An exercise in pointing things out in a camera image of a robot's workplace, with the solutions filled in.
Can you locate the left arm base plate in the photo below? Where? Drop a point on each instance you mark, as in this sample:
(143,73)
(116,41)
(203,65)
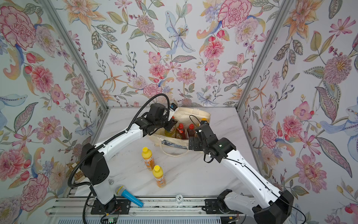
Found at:
(118,207)

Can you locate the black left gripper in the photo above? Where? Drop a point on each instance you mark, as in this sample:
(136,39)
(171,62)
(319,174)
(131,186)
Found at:
(170,123)

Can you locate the cream canvas shopping bag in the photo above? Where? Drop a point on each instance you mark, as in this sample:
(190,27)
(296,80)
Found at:
(175,143)

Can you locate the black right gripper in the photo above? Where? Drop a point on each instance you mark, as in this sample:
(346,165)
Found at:
(197,141)

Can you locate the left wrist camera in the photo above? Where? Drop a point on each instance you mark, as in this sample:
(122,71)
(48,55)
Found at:
(172,109)

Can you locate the green dish soap bottle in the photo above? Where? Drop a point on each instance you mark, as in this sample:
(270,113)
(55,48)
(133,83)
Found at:
(171,133)

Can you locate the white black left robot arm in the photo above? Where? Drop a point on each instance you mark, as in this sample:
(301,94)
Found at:
(95,158)

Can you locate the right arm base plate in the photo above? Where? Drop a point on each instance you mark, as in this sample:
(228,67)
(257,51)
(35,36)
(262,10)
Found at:
(217,207)

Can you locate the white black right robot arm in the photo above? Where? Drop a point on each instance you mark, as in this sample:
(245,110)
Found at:
(267,205)

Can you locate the blue toy microphone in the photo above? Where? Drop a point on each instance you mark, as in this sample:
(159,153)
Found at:
(123,192)

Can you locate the aluminium rail frame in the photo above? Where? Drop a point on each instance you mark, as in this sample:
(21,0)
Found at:
(156,210)

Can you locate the dark red bottle front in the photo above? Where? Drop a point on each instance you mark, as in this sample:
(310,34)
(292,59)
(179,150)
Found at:
(191,131)

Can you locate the orange bottle yellow cap front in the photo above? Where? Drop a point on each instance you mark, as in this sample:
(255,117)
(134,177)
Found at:
(159,176)

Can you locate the dark red bottle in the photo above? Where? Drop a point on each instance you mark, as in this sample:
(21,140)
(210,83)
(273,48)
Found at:
(180,132)
(191,131)

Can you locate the orange bottle yellow cap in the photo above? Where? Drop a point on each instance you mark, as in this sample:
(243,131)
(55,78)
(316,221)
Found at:
(159,176)
(148,158)

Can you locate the green circuit board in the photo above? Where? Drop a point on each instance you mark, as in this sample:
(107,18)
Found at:
(109,220)

